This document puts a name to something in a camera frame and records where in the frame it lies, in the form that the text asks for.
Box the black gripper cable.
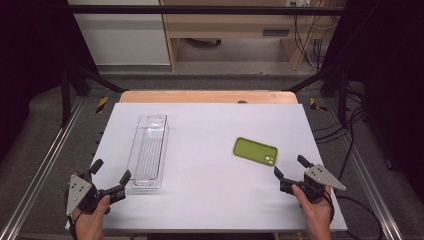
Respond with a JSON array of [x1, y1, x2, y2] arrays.
[[67, 209, 84, 240], [320, 191, 336, 225]]

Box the white cabinet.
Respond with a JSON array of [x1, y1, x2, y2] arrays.
[[67, 0, 172, 66]]

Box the person's left hand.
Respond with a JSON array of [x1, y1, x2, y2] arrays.
[[71, 194, 111, 238]]

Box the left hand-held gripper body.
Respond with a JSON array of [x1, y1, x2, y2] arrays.
[[65, 172, 128, 217]]

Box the aluminium rail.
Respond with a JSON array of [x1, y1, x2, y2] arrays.
[[0, 95, 86, 240], [323, 99, 405, 240]]

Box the white power strip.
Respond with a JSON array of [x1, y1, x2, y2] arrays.
[[285, 0, 312, 8]]

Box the black horizontal frame bar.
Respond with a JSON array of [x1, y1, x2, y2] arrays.
[[67, 4, 348, 16]]

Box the person's right hand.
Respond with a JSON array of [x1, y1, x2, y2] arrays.
[[291, 183, 335, 231]]

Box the black frame strut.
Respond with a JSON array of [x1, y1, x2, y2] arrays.
[[282, 62, 350, 127], [60, 59, 128, 128]]

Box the yellow black hazard tape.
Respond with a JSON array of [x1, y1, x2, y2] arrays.
[[309, 96, 330, 113], [95, 95, 110, 115]]

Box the light wooden desk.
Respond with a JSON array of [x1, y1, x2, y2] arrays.
[[159, 0, 348, 72]]

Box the hanging black cables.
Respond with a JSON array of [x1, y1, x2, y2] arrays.
[[292, 13, 338, 72]]

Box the black floor cables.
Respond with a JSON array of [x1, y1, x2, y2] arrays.
[[312, 84, 385, 240]]

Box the white board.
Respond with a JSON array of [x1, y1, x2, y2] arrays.
[[65, 102, 349, 234]]

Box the clear plastic tray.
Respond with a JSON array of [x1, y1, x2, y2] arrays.
[[126, 113, 170, 191]]

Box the green phone case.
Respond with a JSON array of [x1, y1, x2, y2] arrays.
[[232, 136, 279, 168]]

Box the wooden table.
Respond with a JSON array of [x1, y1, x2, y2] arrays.
[[118, 89, 299, 105]]

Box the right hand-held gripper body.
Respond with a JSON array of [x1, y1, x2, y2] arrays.
[[279, 163, 347, 203]]

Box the dark chair base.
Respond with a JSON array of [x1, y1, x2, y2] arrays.
[[184, 37, 223, 47]]

